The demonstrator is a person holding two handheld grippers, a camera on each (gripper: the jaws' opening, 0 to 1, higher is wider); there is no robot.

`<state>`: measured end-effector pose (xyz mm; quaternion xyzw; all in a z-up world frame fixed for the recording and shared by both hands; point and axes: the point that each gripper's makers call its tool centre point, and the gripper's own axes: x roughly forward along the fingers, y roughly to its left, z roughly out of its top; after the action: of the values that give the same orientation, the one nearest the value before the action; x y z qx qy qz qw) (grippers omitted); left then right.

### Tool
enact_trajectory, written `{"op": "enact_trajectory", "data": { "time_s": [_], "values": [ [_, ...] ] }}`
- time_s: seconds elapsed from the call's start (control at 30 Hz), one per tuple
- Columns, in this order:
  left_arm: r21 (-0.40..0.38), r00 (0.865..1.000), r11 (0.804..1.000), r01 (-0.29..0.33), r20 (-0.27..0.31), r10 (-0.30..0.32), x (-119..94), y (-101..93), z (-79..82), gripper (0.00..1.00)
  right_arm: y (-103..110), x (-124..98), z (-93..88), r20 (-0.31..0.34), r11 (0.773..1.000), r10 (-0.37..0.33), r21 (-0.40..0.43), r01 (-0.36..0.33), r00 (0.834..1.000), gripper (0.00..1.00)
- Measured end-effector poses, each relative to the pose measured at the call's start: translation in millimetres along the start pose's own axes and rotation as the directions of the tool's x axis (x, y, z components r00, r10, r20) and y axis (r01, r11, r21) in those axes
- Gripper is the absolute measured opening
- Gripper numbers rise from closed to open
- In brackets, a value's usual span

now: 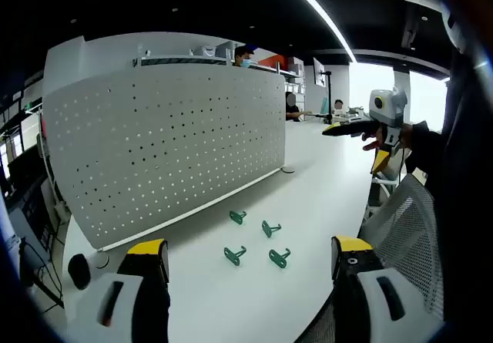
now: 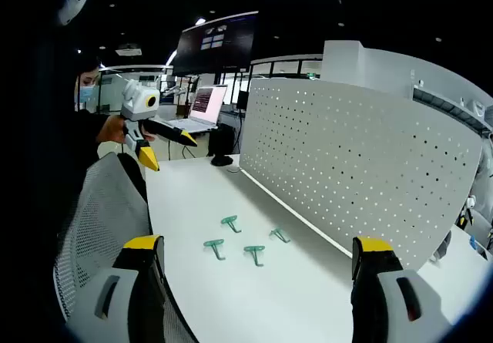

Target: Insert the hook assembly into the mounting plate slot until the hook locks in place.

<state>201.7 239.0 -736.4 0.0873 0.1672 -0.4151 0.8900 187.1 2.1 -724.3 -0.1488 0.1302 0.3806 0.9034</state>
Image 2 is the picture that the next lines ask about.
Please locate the person's left hand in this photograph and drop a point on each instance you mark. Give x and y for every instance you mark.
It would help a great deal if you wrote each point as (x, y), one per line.
(111, 129)

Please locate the open silver laptop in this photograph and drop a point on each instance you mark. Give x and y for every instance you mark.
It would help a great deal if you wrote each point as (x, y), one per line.
(208, 104)

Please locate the white worn device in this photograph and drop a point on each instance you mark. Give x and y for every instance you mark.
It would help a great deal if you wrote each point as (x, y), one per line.
(73, 0)

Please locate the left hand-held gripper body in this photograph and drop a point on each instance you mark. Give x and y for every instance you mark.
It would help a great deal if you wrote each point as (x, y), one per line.
(135, 106)

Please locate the white round plate foot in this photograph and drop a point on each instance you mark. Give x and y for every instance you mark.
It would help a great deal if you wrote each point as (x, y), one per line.
(233, 169)

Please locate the black round object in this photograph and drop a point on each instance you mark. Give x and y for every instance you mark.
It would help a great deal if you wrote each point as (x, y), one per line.
(221, 160)

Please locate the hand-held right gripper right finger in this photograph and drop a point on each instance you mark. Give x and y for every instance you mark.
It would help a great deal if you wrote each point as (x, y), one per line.
(416, 312)

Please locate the white perforated mounting plate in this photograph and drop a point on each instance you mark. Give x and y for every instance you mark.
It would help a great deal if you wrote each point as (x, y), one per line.
(346, 158)

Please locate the ceiling air conditioner unit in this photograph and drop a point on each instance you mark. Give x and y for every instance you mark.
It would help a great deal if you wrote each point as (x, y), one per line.
(128, 51)

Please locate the large black display screen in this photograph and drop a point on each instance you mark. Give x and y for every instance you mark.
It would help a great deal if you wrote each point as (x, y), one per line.
(215, 46)

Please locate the person's head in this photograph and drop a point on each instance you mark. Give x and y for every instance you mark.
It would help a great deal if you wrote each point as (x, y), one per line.
(86, 86)

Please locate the grey mesh office chair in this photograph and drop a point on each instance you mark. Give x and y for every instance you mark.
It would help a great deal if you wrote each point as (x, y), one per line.
(104, 212)

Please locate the green hook assembly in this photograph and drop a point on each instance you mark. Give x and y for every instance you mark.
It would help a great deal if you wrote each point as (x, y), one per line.
(213, 243)
(254, 248)
(278, 233)
(229, 220)

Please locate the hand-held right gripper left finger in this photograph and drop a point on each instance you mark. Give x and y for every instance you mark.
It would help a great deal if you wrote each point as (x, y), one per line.
(102, 304)

